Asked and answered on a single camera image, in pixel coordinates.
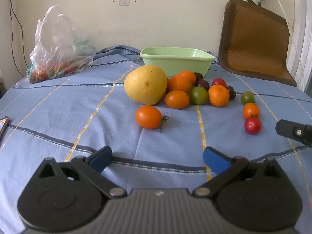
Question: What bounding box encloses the blue striped blanket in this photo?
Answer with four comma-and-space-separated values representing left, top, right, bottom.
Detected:
0, 45, 312, 234

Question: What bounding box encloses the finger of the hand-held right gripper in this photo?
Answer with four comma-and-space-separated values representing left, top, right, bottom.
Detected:
275, 119, 312, 149

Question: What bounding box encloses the orange cherry tomato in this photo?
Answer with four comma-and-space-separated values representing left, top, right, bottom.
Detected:
242, 103, 260, 119
164, 90, 190, 110

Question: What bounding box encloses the clear plastic bag of produce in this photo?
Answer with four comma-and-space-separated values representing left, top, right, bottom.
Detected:
26, 5, 95, 84

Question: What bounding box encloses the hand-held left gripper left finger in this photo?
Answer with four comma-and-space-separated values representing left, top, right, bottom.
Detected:
36, 146, 127, 199

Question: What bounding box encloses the white cable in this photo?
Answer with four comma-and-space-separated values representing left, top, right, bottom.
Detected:
268, 0, 306, 83

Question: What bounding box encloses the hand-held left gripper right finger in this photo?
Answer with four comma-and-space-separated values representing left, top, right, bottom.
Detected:
192, 146, 286, 198

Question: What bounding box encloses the orange tomato with stem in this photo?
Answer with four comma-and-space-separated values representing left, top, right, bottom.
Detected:
135, 105, 169, 132

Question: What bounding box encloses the large yellow grapefruit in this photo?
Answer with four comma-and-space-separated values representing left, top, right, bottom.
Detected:
124, 65, 168, 106

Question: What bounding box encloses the thin dark wall cable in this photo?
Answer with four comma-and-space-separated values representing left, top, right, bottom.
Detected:
7, 0, 28, 77

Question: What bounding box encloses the brown seat cushion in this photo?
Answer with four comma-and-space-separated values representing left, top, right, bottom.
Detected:
219, 0, 298, 87

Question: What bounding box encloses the smartphone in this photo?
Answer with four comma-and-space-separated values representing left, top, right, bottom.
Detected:
0, 116, 11, 142

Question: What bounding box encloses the light green plastic basin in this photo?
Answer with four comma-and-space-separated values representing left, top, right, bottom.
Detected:
140, 47, 215, 78

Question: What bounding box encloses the red cherry tomato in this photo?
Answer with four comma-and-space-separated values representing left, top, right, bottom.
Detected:
212, 78, 227, 88
244, 116, 262, 135

